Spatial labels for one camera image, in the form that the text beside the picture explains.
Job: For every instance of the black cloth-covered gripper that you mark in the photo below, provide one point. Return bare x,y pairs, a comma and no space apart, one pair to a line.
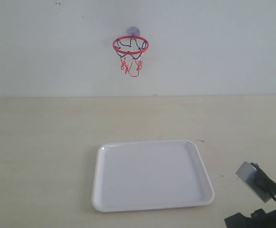
259,218

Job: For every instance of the red mini basketball hoop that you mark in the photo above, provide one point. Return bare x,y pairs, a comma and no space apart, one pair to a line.
130,50

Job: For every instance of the white rectangular plastic tray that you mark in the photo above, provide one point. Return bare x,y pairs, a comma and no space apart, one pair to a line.
134,176

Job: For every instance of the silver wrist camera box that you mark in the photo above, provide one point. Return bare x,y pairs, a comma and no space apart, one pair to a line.
249,174

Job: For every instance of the clear suction cup mount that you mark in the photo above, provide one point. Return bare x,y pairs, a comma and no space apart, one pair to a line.
133,31

